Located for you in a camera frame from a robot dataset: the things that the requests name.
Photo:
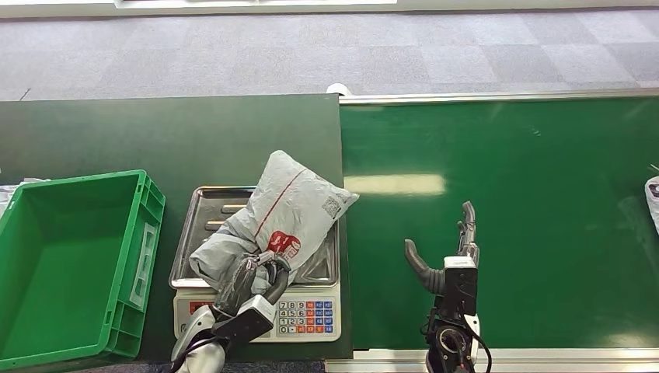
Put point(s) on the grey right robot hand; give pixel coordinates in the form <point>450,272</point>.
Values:
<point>430,278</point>

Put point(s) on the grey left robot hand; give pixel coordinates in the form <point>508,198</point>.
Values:
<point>237,288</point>

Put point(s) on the grey package with red print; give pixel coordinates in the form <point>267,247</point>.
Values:
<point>293,206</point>

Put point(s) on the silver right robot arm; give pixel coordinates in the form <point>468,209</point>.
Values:
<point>450,345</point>

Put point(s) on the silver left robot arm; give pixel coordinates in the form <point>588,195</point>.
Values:
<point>201,350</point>

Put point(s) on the green conveyor belt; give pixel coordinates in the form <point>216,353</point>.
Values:
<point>540,216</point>

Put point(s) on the white package with black print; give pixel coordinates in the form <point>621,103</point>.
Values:
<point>654,201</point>

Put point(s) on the steel-tray weighing scale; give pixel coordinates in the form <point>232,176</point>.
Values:
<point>309,314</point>

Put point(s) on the green plastic crate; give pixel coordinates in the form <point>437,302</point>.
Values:
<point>67,257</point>

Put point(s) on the white roller end cap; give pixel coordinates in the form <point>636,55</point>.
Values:
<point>339,88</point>

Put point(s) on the clear plastic bag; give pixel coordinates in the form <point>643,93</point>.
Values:
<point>8,190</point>

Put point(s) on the white baseboard strip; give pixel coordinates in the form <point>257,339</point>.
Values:
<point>515,5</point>

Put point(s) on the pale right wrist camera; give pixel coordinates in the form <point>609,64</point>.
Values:
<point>461,285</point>

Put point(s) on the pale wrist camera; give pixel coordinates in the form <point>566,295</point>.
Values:
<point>249,319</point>
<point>461,285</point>

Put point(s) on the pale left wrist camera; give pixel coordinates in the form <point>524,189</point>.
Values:
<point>249,319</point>

